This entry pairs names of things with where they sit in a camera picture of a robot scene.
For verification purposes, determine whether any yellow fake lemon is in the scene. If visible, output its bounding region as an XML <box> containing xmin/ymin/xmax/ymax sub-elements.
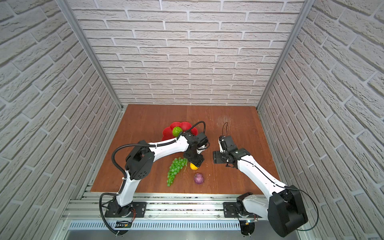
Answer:
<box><xmin>190</xmin><ymin>163</ymin><xmax>198</xmax><ymax>171</ymax></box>

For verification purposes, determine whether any purple fake fruit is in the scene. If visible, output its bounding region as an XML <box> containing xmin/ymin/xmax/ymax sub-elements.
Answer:
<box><xmin>194</xmin><ymin>173</ymin><xmax>204</xmax><ymax>185</ymax></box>

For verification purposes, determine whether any green bumpy custard apple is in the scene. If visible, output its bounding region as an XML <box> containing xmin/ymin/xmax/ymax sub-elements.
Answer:
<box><xmin>172</xmin><ymin>126</ymin><xmax>183</xmax><ymax>138</ymax></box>

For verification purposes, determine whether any green grape bunch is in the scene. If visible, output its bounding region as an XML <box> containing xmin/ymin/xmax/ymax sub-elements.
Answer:
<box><xmin>167</xmin><ymin>157</ymin><xmax>188</xmax><ymax>187</ymax></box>

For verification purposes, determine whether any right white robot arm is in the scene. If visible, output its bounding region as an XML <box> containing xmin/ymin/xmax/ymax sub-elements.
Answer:
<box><xmin>213</xmin><ymin>136</ymin><xmax>308</xmax><ymax>237</ymax></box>

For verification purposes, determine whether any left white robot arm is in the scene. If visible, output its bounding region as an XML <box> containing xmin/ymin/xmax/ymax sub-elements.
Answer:
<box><xmin>111</xmin><ymin>132</ymin><xmax>210</xmax><ymax>209</ymax></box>

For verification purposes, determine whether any black round foot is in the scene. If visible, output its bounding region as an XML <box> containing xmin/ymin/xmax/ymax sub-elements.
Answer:
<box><xmin>239</xmin><ymin>221</ymin><xmax>255</xmax><ymax>236</ymax></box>

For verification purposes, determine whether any small electronics board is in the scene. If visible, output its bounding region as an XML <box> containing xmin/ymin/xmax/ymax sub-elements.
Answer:
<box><xmin>115</xmin><ymin>221</ymin><xmax>133</xmax><ymax>229</ymax></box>

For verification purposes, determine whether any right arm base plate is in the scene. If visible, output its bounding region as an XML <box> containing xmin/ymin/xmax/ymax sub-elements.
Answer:
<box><xmin>223</xmin><ymin>202</ymin><xmax>261</xmax><ymax>219</ymax></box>

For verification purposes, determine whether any aluminium frame rail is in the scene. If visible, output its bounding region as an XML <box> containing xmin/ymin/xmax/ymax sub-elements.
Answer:
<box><xmin>52</xmin><ymin>193</ymin><xmax>268</xmax><ymax>240</ymax></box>

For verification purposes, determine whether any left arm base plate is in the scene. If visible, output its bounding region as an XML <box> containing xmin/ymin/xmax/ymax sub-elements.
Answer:
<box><xmin>104</xmin><ymin>201</ymin><xmax>147</xmax><ymax>218</ymax></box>

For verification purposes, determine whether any right thin black cable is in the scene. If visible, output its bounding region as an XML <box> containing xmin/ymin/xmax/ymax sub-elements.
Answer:
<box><xmin>221</xmin><ymin>121</ymin><xmax>320</xmax><ymax>232</ymax></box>

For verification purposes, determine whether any left black corrugated cable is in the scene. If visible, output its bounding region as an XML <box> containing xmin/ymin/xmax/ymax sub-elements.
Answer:
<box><xmin>98</xmin><ymin>120</ymin><xmax>207</xmax><ymax>236</ymax></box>

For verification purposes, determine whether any right corner aluminium post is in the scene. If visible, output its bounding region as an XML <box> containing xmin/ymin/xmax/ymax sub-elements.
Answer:
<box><xmin>256</xmin><ymin>0</ymin><xmax>315</xmax><ymax>111</ymax></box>

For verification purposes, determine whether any corner aluminium post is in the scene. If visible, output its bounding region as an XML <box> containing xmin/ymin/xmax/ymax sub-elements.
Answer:
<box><xmin>57</xmin><ymin>0</ymin><xmax>124</xmax><ymax>111</ymax></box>
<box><xmin>256</xmin><ymin>0</ymin><xmax>315</xmax><ymax>111</ymax></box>

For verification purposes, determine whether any left corner aluminium post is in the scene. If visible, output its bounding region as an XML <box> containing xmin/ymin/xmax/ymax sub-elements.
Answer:
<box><xmin>57</xmin><ymin>0</ymin><xmax>124</xmax><ymax>111</ymax></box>

